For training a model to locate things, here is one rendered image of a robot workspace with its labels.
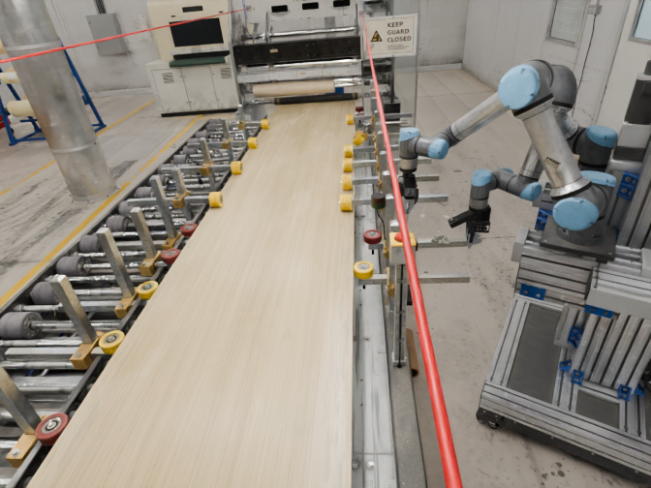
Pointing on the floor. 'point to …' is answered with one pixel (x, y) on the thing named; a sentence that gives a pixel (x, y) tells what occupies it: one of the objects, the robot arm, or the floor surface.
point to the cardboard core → (412, 352)
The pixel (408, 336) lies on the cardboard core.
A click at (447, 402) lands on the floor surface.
